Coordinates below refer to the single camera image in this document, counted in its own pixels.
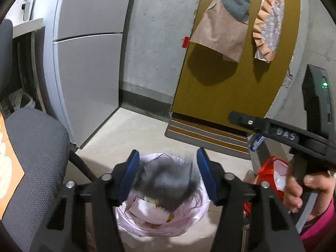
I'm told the white refrigerator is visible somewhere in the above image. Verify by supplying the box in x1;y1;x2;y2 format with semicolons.
43;0;143;149

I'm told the blue and white bottle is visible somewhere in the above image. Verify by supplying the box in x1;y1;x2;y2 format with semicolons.
251;134;264;153

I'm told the grey fabric chair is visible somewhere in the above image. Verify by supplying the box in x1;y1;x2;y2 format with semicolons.
0;18;97;242

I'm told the pink frilled apron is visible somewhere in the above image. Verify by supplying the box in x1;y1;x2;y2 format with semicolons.
252;0;285;63

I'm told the brown hanging paper bag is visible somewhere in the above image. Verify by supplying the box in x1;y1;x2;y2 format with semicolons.
189;0;251;63

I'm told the white kitchen appliance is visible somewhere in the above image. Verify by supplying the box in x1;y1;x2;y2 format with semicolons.
16;0;37;21

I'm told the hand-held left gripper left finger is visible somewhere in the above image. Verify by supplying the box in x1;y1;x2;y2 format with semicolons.
30;150;140;252

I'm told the white crumpled paper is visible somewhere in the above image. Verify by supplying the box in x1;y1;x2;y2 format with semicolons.
129;198;170;223

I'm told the red bag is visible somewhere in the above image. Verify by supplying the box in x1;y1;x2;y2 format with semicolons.
244;155;292;210

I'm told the person's right hand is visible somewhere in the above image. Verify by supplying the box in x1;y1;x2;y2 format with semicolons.
283;163;334;214

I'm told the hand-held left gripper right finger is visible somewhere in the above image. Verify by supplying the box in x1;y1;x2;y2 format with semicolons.
196;148;305;252

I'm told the grey cleaning cloth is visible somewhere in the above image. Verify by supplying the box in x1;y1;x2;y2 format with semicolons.
133;157;201;212

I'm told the brown striped doormat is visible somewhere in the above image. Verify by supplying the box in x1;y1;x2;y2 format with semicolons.
165;117;252;160

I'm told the person's right forearm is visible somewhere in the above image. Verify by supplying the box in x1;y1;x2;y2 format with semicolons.
299;197;336;252

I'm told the olive yellow door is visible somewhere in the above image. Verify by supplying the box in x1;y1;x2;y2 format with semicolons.
171;0;301;134

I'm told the grey hanging fabric piece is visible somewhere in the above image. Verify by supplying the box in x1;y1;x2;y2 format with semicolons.
220;0;251;21

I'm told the yellow striped dotted mat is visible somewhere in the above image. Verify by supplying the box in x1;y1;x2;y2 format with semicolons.
0;113;25;202

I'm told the pink plastic trash bag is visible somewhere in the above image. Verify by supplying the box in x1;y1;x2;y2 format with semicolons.
115;152;210;238

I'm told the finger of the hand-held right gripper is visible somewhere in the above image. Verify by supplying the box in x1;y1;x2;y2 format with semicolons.
228;111;303;148

